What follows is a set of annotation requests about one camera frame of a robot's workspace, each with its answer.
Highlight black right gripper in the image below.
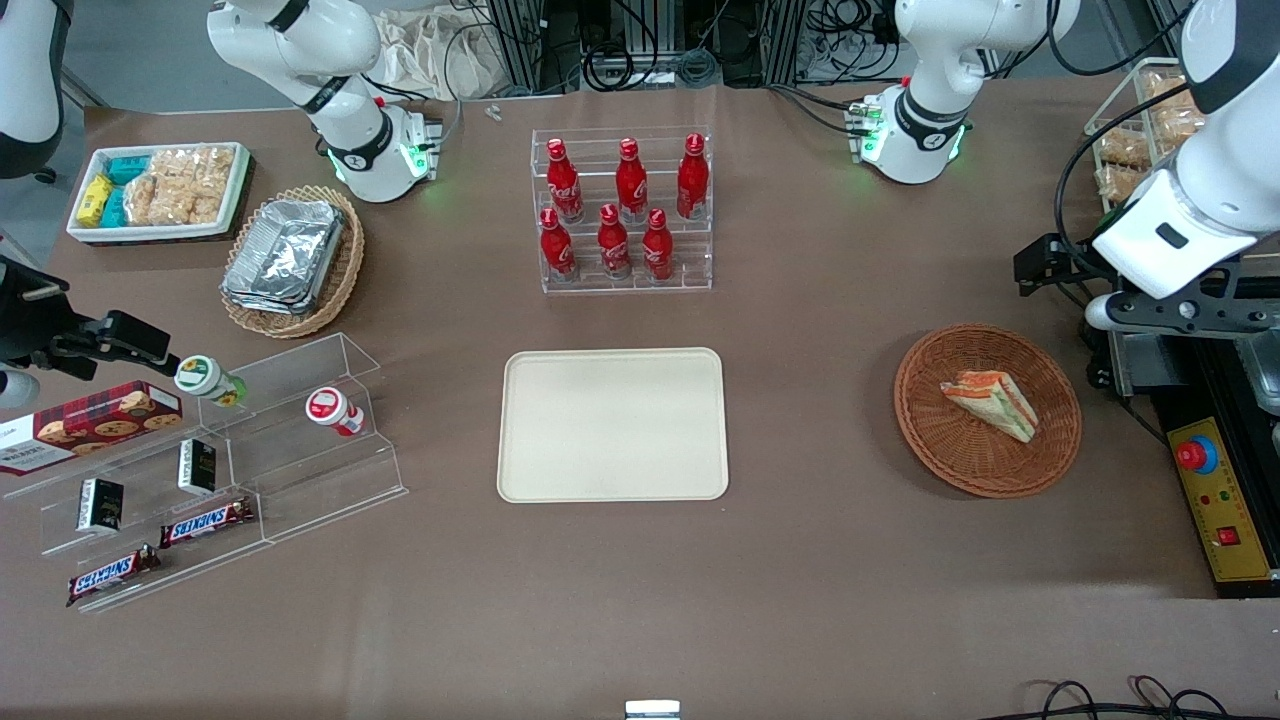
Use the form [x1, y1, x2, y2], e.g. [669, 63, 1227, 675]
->
[0, 257, 181, 379]

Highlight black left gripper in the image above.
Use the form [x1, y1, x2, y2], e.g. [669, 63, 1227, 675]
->
[1015, 234, 1121, 298]

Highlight triangle sandwich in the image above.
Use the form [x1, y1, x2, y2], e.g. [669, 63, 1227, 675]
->
[940, 370, 1040, 444]

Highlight aluminium foil tray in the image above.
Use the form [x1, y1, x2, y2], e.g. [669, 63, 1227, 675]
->
[221, 198, 349, 317]

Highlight brown round wicker basket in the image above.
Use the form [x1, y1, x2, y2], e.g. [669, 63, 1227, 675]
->
[893, 323, 1083, 500]

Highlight tan oval wicker basket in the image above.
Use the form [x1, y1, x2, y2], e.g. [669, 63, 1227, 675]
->
[219, 185, 367, 340]

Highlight beige rectangular plastic tray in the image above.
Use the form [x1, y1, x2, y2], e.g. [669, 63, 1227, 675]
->
[497, 347, 730, 503]

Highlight red chocolate chip cookie box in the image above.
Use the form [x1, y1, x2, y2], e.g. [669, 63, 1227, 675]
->
[0, 381, 185, 478]

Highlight green cap yogurt bottle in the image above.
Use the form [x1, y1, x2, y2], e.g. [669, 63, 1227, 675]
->
[174, 355, 249, 409]

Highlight yellow snack packet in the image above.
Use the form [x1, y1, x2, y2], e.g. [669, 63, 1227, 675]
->
[76, 174, 115, 229]

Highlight small black box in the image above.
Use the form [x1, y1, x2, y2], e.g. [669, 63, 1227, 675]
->
[77, 478, 126, 534]
[178, 438, 219, 498]

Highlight clear bag rice crackers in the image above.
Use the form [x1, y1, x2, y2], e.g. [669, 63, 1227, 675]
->
[150, 146, 237, 187]
[124, 172, 227, 227]

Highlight black equipment base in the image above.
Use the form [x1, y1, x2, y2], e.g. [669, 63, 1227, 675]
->
[1085, 250, 1280, 601]

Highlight white rectangular snack bin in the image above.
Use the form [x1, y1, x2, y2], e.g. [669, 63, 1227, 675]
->
[66, 142, 253, 247]

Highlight brown snickers bar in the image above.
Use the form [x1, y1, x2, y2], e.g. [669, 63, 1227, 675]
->
[66, 544, 163, 609]
[159, 497, 257, 550]

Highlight red cap yogurt bottle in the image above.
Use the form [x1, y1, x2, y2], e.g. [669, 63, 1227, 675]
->
[305, 387, 367, 439]

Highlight clear acrylic stepped shelf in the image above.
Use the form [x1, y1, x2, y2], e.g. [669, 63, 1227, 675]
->
[195, 332, 410, 547]
[0, 420, 271, 614]

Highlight yellow control panel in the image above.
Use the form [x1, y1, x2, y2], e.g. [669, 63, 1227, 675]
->
[1166, 415, 1280, 600]

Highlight clear acrylic bottle rack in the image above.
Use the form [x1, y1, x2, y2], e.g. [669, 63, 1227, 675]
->
[530, 127, 714, 295]

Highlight red cola bottle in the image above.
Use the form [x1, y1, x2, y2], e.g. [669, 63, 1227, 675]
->
[641, 208, 676, 283]
[539, 207, 579, 282]
[676, 133, 711, 222]
[546, 138, 586, 224]
[615, 138, 650, 224]
[597, 203, 634, 280]

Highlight beige cloth bag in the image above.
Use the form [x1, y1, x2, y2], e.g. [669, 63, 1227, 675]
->
[372, 3, 506, 103]

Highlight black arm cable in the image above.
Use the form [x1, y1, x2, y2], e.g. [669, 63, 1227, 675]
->
[1045, 0, 1216, 291]

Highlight wire rack with bread bags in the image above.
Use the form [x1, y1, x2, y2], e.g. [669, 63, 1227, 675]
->
[1085, 57, 1209, 209]

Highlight black floor cables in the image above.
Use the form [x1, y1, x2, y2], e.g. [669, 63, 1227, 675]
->
[1008, 674, 1280, 720]

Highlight aluminium frame with cables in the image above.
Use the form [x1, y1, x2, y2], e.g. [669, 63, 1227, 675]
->
[450, 0, 906, 93]

